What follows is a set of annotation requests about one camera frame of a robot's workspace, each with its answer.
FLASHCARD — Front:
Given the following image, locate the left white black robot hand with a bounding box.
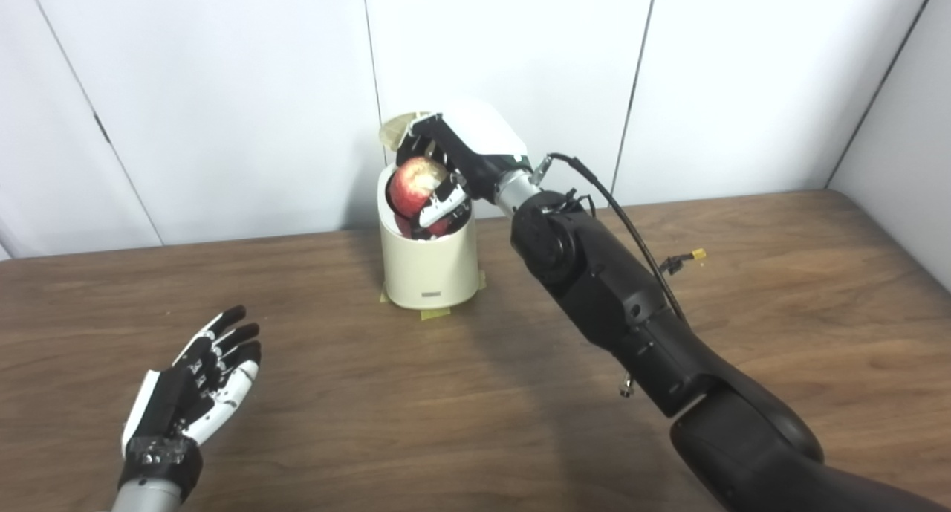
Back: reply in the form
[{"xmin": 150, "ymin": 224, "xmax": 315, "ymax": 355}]
[{"xmin": 121, "ymin": 305, "xmax": 262, "ymax": 502}]

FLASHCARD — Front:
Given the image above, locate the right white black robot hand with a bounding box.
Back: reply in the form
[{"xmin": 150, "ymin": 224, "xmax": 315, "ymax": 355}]
[{"xmin": 394, "ymin": 100, "xmax": 532, "ymax": 238}]

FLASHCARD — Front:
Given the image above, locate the red apple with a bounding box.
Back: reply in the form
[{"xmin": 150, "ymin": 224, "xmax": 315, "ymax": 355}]
[{"xmin": 386, "ymin": 156, "xmax": 473, "ymax": 239}]

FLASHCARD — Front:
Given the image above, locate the round cream bin lid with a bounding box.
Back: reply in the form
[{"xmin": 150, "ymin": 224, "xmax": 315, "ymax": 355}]
[{"xmin": 380, "ymin": 113, "xmax": 428, "ymax": 152}]

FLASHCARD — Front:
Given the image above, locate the cream-colored bin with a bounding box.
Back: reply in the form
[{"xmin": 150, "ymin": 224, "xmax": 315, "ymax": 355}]
[{"xmin": 377, "ymin": 163, "xmax": 480, "ymax": 310}]

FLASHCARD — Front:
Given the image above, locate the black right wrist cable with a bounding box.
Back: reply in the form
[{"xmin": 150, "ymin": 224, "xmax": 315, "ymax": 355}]
[{"xmin": 531, "ymin": 153, "xmax": 688, "ymax": 321}]

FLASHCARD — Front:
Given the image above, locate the black cable with yellow connector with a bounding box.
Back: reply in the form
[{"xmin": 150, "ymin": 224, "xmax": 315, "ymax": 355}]
[{"xmin": 658, "ymin": 249, "xmax": 707, "ymax": 276}]

